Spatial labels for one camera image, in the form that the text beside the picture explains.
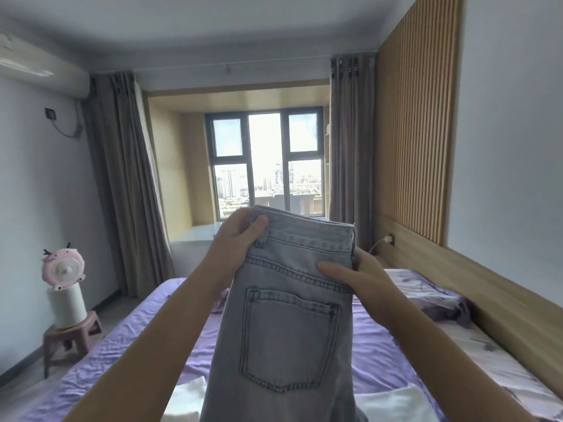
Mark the white air conditioner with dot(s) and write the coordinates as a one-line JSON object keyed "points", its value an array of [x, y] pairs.
{"points": [[44, 65]]}

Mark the dark framed window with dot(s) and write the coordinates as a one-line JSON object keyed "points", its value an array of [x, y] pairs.
{"points": [[266, 162]]}

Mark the person's left forearm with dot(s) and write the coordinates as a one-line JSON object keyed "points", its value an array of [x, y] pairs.
{"points": [[154, 360]]}

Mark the purple sheet bed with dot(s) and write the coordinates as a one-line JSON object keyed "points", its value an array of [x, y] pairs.
{"points": [[110, 360]]}

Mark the white jeans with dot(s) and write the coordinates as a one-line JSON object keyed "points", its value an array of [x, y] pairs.
{"points": [[396, 406]]}

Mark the pink fan white base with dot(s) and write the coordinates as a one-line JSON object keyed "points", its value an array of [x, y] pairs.
{"points": [[66, 285]]}

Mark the slatted wooden wall panel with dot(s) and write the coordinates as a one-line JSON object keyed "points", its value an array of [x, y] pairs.
{"points": [[413, 118]]}

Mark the floral pillow purple trim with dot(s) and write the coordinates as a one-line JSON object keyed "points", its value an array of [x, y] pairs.
{"points": [[506, 369], [422, 290]]}

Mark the light blue denim jeans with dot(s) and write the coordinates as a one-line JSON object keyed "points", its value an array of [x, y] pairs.
{"points": [[281, 338]]}

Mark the person's left hand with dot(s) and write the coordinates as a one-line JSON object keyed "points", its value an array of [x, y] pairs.
{"points": [[233, 250]]}

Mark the black air conditioner socket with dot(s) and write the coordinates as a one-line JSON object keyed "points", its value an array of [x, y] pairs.
{"points": [[50, 113]]}

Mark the grey curtain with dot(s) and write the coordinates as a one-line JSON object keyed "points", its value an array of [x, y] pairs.
{"points": [[127, 184], [352, 140]]}

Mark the brown plastic stool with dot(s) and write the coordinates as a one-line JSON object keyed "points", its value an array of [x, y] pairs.
{"points": [[72, 334]]}

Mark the white bay window sill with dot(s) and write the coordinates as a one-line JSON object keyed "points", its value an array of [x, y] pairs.
{"points": [[198, 232]]}

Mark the person's right hand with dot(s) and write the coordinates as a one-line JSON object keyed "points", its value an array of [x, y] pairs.
{"points": [[374, 294]]}

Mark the crumpled purple grey quilt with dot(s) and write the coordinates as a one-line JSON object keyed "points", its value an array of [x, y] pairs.
{"points": [[222, 301]]}

